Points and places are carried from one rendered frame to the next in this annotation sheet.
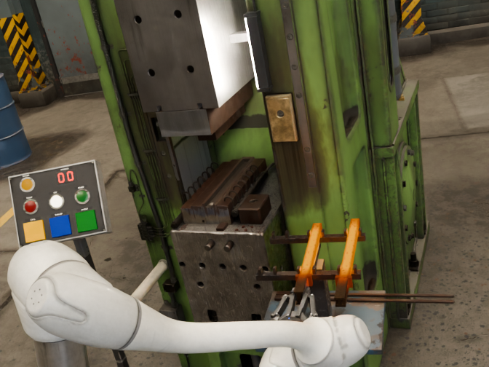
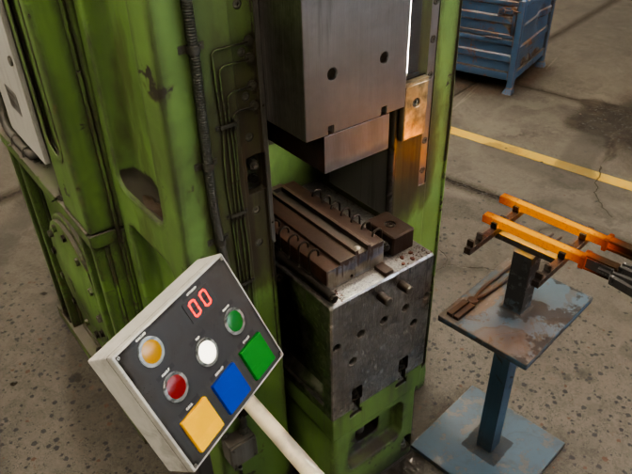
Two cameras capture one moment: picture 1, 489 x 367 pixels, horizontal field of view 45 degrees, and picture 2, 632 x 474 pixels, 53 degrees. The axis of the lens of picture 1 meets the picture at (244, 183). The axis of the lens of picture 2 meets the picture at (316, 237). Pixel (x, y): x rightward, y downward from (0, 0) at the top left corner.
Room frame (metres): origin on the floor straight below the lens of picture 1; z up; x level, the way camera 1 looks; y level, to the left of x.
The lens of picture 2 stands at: (1.46, 1.41, 2.00)
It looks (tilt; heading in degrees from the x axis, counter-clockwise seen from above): 35 degrees down; 297
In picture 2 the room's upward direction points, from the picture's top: 2 degrees counter-clockwise
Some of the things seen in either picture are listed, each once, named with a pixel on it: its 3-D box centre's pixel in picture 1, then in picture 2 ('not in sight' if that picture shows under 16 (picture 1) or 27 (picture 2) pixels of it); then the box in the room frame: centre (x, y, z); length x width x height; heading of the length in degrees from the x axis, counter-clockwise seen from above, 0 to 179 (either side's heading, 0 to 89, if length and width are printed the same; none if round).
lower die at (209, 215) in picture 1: (226, 188); (308, 229); (2.18, 0.07, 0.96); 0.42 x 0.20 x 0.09; 154
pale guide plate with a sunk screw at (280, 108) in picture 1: (281, 118); (413, 108); (1.97, -0.17, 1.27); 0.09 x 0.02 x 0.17; 64
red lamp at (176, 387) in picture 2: (30, 206); (176, 387); (2.08, 0.81, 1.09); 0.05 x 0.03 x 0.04; 64
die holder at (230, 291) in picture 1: (251, 243); (323, 291); (2.16, 0.02, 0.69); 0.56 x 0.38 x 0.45; 154
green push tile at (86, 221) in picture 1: (86, 221); (256, 355); (2.03, 0.61, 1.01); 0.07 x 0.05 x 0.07; 89
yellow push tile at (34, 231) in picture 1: (34, 231); (201, 424); (2.03, 0.81, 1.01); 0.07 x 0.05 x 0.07; 89
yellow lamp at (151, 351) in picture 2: (27, 184); (150, 351); (2.12, 0.81, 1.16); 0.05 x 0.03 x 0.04; 64
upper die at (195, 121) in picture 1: (207, 103); (304, 114); (2.18, 0.07, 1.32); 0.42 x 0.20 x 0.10; 154
